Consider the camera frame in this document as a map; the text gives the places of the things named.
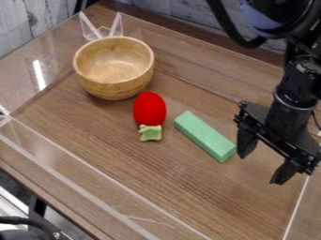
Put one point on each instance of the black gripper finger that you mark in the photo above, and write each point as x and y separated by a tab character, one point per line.
247	140
287	171

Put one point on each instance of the clear acrylic tray enclosure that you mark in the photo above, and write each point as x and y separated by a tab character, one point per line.
72	146

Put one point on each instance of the black table leg bracket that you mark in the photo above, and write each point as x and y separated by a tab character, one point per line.
56	226

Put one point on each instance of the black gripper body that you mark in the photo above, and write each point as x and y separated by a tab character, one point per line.
282	128

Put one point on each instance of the green rectangular block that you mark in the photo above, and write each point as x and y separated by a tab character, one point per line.
205	136

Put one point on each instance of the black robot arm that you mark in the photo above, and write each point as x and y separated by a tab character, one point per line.
292	20

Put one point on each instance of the red plush fruit green stem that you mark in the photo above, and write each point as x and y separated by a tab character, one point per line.
149	114

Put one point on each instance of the wooden bowl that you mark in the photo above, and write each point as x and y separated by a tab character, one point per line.
114	67

